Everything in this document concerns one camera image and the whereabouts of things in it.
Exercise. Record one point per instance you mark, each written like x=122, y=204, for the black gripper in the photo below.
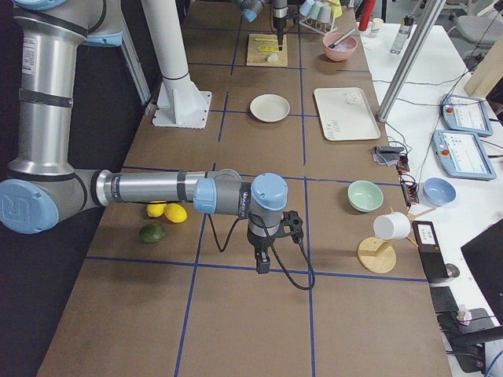
x=279, y=19
x=257, y=242

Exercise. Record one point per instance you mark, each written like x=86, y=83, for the white bun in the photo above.
x=272, y=58

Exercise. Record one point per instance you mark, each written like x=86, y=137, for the cream round plate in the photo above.
x=270, y=108

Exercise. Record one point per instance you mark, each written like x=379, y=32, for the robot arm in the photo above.
x=104, y=123
x=250, y=9

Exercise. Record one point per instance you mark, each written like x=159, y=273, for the cream bear serving tray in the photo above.
x=345, y=114

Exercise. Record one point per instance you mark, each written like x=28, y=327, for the bamboo cutting board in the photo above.
x=257, y=52

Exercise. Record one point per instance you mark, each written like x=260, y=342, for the metal black-tipped stirrer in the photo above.
x=342, y=38

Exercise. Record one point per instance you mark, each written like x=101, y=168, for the pink bowl of ice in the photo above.
x=342, y=51

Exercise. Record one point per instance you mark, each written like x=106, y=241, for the red bottle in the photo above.
x=367, y=10

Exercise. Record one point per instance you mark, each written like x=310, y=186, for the yellow lemon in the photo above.
x=175, y=213
x=155, y=209

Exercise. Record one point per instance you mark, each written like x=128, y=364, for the dark green avocado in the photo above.
x=152, y=233

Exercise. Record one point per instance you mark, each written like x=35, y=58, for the wooden mug tree stand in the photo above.
x=377, y=255

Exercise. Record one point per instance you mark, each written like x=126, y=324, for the mint green bowl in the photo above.
x=365, y=196

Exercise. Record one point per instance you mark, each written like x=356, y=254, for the clear water bottle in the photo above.
x=402, y=34

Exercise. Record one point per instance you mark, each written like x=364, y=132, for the white mug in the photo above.
x=393, y=226

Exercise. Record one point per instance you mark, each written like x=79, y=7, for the folded grey cloth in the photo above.
x=387, y=155

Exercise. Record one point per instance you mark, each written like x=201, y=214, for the blue bowl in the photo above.
x=438, y=191

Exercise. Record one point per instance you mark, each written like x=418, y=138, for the upper teach pendant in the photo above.
x=466, y=114

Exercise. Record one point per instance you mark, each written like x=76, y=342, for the teach pendant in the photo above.
x=462, y=155
x=466, y=114

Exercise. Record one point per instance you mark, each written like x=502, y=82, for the lower teach pendant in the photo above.
x=462, y=155

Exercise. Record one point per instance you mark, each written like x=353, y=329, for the white wire cup rack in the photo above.
x=320, y=16

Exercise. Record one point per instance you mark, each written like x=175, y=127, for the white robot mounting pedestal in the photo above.
x=180, y=103

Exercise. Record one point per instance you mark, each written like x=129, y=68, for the aluminium frame post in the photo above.
x=421, y=33

